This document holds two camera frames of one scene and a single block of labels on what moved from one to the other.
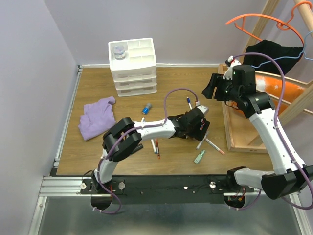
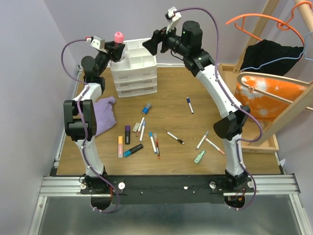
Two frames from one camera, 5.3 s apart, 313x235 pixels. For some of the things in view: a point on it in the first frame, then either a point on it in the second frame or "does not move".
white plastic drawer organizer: [133, 65] does not move
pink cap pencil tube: [201, 127] to [119, 37]
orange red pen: [158, 151] does not move
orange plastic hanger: [282, 25] does not move
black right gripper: [216, 80] to [158, 36]
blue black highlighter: [140, 146] does not move
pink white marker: [214, 146] does not move
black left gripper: [199, 134] to [116, 51]
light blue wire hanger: [302, 54] does not move
